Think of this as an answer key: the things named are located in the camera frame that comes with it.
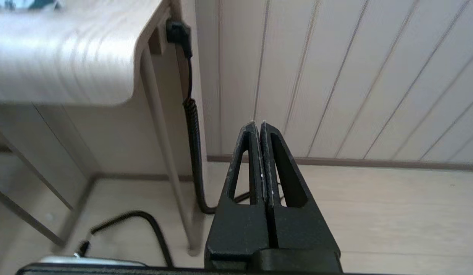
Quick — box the dark table leg frame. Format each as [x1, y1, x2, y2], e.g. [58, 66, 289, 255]
[0, 44, 206, 256]

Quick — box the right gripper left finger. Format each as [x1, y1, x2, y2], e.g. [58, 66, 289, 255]
[204, 121, 271, 270]

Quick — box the brown wall baseboard strip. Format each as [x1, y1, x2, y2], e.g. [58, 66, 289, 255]
[206, 155, 473, 171]

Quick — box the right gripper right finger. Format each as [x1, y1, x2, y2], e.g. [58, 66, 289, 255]
[260, 121, 342, 271]

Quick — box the black wall power plug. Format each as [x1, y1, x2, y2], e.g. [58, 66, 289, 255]
[166, 18, 193, 58]

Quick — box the grey power adapter brick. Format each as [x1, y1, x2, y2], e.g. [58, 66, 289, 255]
[38, 255, 147, 267]

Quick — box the black floor power cable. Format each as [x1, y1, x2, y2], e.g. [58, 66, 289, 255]
[74, 23, 287, 268]

